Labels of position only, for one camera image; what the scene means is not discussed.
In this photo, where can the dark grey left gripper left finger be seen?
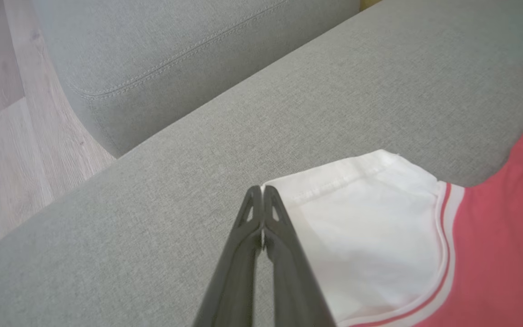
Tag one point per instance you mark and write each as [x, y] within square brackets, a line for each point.
[236, 272]

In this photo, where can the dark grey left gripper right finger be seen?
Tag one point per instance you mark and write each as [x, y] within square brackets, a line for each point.
[293, 281]

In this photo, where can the red and white sports jersey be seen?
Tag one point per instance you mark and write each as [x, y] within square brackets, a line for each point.
[379, 245]

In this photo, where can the grey sofa back cushion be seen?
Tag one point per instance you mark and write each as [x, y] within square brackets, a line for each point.
[161, 59]

